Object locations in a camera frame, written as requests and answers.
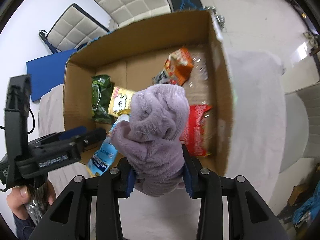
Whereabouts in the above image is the left hand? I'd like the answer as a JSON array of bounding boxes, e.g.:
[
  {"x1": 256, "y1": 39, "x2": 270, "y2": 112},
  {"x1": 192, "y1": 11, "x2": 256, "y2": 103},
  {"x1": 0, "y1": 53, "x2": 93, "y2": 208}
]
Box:
[{"x1": 6, "y1": 180, "x2": 57, "y2": 221}]

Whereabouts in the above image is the light blue snack packet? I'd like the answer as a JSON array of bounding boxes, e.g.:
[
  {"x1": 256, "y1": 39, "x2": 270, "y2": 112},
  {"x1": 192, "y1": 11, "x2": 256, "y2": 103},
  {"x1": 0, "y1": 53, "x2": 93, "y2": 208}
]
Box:
[{"x1": 87, "y1": 114, "x2": 130, "y2": 177}]

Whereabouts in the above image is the clear plastic bag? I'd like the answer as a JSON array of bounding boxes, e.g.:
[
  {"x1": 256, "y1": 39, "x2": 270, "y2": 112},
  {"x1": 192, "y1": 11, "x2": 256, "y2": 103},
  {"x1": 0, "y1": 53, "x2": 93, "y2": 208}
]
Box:
[{"x1": 183, "y1": 50, "x2": 212, "y2": 105}]

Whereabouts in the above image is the orange snack bag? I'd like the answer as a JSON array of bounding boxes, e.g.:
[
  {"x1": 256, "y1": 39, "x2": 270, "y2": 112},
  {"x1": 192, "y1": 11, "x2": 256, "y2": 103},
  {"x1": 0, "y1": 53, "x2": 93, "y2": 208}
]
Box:
[{"x1": 152, "y1": 47, "x2": 194, "y2": 86}]

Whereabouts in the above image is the blue cloth pile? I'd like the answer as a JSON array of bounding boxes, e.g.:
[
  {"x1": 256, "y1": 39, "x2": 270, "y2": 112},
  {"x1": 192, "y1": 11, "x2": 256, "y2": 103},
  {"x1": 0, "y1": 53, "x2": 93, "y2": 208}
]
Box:
[{"x1": 292, "y1": 196, "x2": 319, "y2": 228}]

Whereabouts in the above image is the lilac towel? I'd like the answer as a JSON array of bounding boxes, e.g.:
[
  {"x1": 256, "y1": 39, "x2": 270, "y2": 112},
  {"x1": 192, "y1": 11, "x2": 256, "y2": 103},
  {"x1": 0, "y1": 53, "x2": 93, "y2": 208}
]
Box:
[{"x1": 111, "y1": 84, "x2": 190, "y2": 197}]

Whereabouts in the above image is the green snack bag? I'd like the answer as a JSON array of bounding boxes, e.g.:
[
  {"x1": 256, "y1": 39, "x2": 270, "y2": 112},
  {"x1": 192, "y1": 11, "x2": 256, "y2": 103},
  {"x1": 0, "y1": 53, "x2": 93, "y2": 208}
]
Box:
[{"x1": 91, "y1": 75, "x2": 114, "y2": 124}]

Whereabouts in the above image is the cardboard box blue outside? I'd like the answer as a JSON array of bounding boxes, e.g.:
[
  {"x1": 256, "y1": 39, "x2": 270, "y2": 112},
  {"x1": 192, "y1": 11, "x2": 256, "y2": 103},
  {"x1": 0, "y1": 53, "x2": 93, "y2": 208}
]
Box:
[{"x1": 63, "y1": 10, "x2": 234, "y2": 176}]

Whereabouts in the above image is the blue foam mat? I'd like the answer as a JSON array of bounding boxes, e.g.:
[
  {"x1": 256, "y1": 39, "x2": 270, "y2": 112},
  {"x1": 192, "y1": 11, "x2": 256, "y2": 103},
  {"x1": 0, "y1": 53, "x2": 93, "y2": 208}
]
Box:
[{"x1": 27, "y1": 49, "x2": 77, "y2": 102}]

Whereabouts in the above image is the yellow tissue pack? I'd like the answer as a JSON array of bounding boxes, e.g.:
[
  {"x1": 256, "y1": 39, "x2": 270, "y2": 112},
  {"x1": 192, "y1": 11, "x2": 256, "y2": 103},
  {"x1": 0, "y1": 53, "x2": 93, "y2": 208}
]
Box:
[{"x1": 108, "y1": 86, "x2": 136, "y2": 118}]

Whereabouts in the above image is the red snack bag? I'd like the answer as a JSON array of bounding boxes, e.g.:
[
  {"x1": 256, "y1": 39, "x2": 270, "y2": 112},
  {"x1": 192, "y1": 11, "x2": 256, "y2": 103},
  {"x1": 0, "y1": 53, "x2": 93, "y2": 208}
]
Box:
[{"x1": 180, "y1": 105, "x2": 212, "y2": 157}]

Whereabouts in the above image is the white quilted chair left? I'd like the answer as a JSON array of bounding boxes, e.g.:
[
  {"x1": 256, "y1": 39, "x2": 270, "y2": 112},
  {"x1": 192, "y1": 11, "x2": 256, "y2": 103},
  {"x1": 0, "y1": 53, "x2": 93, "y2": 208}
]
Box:
[{"x1": 46, "y1": 3, "x2": 109, "y2": 51}]

